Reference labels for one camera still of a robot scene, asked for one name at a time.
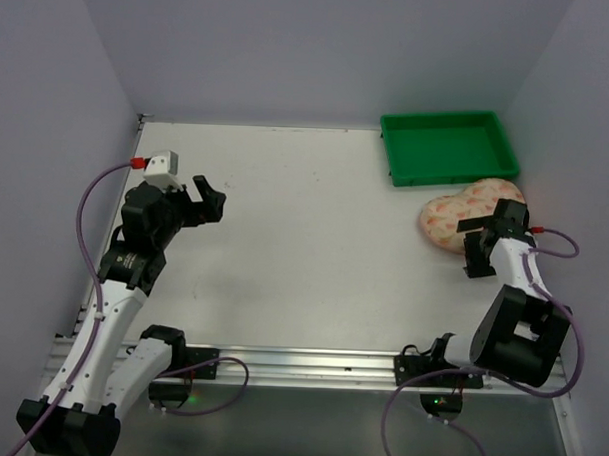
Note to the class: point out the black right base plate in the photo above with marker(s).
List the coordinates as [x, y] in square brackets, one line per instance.
[409, 364]

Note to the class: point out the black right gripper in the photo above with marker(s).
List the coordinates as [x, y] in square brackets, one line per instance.
[487, 235]

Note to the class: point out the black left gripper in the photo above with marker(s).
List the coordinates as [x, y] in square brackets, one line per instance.
[194, 207]

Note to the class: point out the aluminium mounting rail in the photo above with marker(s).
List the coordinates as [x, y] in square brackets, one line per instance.
[291, 368]

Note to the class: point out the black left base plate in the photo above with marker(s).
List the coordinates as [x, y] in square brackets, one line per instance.
[199, 364]

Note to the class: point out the green plastic tray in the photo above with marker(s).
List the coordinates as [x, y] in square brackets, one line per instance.
[446, 148]

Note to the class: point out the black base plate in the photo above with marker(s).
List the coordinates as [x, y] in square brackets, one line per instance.
[409, 364]
[199, 364]

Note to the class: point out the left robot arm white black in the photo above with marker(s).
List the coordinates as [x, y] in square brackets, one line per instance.
[80, 412]

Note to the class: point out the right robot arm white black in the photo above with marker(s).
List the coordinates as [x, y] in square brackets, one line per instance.
[521, 334]

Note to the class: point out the floral mesh laundry bag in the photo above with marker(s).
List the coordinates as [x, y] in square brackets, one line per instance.
[439, 218]

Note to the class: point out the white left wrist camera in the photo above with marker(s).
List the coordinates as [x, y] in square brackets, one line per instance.
[161, 170]

